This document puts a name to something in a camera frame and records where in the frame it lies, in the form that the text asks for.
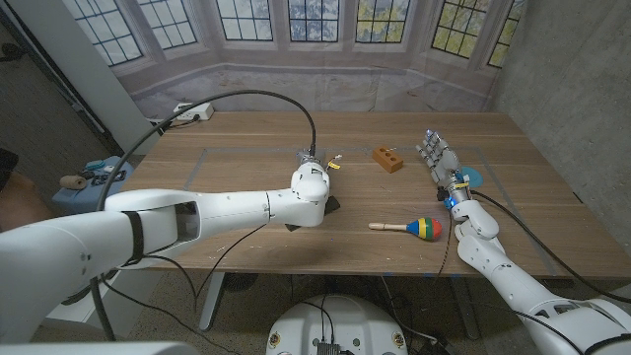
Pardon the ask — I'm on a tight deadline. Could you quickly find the white table leg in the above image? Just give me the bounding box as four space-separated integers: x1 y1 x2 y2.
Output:
198 271 227 332

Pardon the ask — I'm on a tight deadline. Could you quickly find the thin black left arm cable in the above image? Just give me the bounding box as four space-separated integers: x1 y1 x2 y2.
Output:
140 223 270 313

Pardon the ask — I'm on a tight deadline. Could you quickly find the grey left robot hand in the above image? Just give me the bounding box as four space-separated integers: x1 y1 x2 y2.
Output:
295 149 328 167

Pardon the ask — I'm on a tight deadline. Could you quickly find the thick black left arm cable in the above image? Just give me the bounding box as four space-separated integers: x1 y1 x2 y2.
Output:
90 89 317 342

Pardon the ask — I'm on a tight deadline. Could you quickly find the blue stool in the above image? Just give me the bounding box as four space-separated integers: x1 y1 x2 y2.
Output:
50 155 136 216

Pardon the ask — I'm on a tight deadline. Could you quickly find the printed window backdrop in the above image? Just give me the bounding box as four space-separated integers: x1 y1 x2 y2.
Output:
61 0 526 119

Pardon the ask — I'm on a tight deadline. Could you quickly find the teal round disc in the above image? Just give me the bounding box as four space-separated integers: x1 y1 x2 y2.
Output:
460 166 486 189

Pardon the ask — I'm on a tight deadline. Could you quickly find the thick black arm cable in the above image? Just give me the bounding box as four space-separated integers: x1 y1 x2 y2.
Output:
90 89 317 342
469 188 631 305

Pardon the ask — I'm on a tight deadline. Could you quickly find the white power strip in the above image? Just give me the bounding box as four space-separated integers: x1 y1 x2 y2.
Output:
172 102 216 122

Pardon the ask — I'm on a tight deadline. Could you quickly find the white floor platform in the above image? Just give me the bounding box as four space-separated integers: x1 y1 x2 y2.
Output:
42 267 165 342

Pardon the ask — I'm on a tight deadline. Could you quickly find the grey perforated wall panel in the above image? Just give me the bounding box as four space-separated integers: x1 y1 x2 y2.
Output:
485 0 631 248

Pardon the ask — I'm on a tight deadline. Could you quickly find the thin dark right arm cable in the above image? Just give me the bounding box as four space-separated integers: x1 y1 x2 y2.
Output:
435 211 454 278

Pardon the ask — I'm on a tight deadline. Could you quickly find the black rectangular bar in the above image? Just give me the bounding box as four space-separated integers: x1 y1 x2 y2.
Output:
284 194 342 233

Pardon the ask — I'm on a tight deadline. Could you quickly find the orange wooden block with holes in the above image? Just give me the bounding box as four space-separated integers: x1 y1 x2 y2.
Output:
371 145 405 175

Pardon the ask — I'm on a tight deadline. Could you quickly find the colourful wooden maraca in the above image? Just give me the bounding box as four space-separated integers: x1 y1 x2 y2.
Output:
367 216 444 243

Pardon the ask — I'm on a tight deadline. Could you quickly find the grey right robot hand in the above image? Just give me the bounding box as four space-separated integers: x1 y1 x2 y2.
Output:
415 129 470 197

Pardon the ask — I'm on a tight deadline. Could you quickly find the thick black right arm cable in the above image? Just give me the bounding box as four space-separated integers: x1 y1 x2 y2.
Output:
469 188 631 305

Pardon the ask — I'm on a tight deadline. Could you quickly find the black power strip cord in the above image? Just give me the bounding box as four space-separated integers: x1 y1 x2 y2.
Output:
146 113 202 134

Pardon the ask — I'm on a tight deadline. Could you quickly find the white pillar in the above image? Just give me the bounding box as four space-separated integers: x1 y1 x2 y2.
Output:
7 0 162 157

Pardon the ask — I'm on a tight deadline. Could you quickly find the grey table leg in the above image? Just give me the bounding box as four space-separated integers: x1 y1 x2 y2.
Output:
448 276 482 341

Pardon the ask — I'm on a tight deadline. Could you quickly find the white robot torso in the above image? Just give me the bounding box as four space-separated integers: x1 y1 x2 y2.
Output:
265 294 410 355

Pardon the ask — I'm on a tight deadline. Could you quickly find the person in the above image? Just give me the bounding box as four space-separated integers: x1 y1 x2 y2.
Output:
0 146 51 234

